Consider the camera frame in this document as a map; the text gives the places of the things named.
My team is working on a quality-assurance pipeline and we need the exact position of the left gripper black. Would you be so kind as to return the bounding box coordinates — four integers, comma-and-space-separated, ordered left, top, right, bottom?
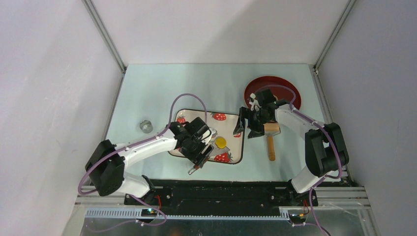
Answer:
179, 136, 213, 168

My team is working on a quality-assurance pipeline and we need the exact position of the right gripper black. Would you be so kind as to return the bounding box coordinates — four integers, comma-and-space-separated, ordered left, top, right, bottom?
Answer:
233, 107, 271, 139

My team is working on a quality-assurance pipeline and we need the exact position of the metal scraper wooden handle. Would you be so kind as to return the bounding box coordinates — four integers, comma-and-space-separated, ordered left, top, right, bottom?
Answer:
188, 138, 230, 175

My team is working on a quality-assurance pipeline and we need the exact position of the yellow dough piece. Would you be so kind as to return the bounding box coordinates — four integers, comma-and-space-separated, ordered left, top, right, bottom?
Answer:
214, 137, 227, 149

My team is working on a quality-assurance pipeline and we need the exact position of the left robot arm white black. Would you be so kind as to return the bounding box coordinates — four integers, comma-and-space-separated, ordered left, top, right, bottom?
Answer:
78, 117, 215, 205

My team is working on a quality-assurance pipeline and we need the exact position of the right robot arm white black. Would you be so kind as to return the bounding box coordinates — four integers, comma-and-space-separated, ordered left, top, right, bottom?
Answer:
234, 87, 349, 206

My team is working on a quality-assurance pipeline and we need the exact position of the strawberry pattern white tray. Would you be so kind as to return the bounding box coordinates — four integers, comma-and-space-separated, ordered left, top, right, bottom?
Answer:
167, 109, 244, 165

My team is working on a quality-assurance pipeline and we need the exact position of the round red plate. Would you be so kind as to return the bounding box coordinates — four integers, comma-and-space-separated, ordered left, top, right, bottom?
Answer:
244, 76, 301, 110

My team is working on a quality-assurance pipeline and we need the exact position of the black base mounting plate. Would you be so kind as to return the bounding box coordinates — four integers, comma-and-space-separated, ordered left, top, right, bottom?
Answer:
144, 179, 318, 217

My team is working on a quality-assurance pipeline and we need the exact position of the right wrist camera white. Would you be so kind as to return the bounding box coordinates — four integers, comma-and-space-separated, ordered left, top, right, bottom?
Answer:
249, 93, 260, 111

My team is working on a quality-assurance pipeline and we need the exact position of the aluminium frame rail front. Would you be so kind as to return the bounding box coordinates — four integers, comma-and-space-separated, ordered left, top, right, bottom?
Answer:
75, 187, 371, 220

